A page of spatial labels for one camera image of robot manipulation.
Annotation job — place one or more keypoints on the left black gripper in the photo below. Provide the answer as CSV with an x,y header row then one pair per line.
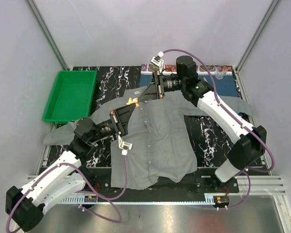
x,y
124,113

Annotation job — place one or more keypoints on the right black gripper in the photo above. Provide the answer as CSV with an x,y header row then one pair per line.
x,y
152,91

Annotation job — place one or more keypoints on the orange flower brooch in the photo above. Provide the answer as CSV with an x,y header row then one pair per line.
x,y
133,101

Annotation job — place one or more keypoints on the grey button shirt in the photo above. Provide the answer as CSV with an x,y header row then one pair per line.
x,y
160,144

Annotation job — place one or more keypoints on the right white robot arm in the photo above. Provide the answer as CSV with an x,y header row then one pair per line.
x,y
248,140

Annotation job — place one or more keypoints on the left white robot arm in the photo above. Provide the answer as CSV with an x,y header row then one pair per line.
x,y
27,205

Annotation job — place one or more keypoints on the green plastic bin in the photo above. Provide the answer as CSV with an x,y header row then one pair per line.
x,y
71,96

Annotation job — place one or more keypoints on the clear drinking glass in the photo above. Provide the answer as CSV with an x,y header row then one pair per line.
x,y
221,71

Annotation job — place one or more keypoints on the blue patterned placemat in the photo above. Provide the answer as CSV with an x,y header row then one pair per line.
x,y
227,86

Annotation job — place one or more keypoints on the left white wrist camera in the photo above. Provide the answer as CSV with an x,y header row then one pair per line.
x,y
124,146

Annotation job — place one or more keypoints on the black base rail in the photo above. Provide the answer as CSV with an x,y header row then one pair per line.
x,y
200,182

